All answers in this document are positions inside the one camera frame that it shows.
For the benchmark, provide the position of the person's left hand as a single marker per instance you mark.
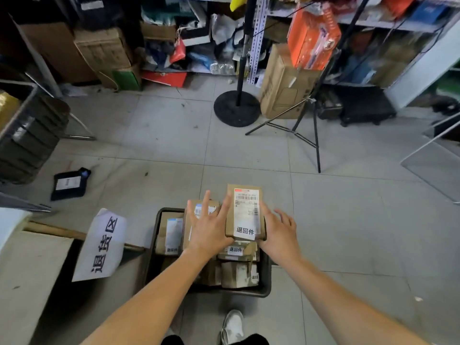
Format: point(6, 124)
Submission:
point(207, 231)

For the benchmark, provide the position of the person's right hand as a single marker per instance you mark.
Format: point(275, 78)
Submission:
point(282, 240)

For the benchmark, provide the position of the person's left little finger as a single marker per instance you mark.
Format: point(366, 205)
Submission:
point(191, 212)

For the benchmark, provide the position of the person's right thumb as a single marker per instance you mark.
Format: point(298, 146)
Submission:
point(264, 219)

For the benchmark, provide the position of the brown parcel with long label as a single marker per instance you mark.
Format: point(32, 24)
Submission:
point(244, 215)

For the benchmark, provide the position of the person's left forearm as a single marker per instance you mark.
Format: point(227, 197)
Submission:
point(154, 301)

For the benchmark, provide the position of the person's right forearm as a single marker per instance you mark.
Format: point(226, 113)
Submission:
point(334, 305)

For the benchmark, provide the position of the tall brown cardboard parcel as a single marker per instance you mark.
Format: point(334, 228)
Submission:
point(199, 211)

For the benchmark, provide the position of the brown parcel with blue-white label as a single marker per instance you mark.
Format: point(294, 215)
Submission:
point(169, 233)

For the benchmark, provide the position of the taped brown parcel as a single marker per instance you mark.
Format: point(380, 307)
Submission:
point(240, 251)

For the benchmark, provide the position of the crumpled brown parcel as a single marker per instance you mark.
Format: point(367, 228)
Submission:
point(239, 275)

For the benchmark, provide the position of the small brown parcel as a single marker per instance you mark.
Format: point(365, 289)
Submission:
point(211, 273)

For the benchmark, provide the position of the black plastic bin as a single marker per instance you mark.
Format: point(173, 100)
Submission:
point(154, 269)

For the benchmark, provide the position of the white paper sign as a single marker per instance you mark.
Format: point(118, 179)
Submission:
point(100, 246)

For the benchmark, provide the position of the white shoe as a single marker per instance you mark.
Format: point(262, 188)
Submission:
point(233, 326)

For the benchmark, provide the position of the black round-base stand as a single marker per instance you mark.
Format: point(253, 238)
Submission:
point(237, 109)

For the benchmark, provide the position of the black tripod stand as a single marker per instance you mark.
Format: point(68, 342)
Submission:
point(316, 114)

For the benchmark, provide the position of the black mailer bag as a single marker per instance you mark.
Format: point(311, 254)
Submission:
point(70, 183)

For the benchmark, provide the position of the large brown cardboard box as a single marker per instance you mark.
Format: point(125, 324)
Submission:
point(282, 87)

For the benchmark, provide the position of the wooden stick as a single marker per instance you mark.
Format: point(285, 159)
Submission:
point(57, 231)

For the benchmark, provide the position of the flat red box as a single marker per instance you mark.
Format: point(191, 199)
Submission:
point(164, 78)

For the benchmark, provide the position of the metal chair legs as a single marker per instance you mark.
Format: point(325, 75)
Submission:
point(77, 127)

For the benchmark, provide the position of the green box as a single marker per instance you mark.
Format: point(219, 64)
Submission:
point(125, 79)

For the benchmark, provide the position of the black wheeled case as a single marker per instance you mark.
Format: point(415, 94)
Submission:
point(364, 104)

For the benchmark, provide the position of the red paper bag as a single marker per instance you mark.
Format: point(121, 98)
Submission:
point(178, 50)

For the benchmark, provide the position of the stack of black folded crates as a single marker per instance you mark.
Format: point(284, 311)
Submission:
point(30, 140)

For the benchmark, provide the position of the grey board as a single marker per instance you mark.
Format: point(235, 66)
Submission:
point(28, 283)

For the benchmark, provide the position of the brown cardboard box with print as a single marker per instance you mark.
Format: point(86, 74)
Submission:
point(104, 50)

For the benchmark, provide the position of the white plastic bag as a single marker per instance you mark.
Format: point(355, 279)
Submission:
point(222, 29)

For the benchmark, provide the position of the orange product box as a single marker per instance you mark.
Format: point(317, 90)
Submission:
point(312, 35)

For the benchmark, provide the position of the flat brown cardboard sheet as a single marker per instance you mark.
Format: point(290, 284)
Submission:
point(54, 52)

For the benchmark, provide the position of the white panel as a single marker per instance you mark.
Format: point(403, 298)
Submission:
point(420, 70)

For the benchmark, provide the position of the metal storage shelf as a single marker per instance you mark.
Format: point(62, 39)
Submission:
point(377, 23)

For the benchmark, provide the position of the blue box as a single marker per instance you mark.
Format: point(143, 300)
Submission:
point(429, 11)

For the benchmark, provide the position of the metal frame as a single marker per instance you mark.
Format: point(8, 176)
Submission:
point(429, 141)

